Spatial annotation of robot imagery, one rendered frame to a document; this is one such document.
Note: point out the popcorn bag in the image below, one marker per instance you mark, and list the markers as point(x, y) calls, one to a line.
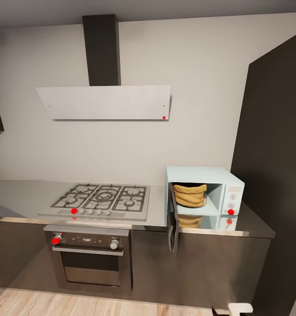
point(189, 194)

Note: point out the range hood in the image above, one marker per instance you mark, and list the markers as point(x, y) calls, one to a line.
point(105, 97)

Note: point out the oven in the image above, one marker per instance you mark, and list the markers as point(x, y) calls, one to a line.
point(91, 258)

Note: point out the burner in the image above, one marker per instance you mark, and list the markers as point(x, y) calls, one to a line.
point(109, 201)

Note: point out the fridge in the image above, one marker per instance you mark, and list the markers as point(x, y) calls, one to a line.
point(265, 160)

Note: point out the microwave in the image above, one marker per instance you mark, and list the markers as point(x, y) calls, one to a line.
point(222, 196)

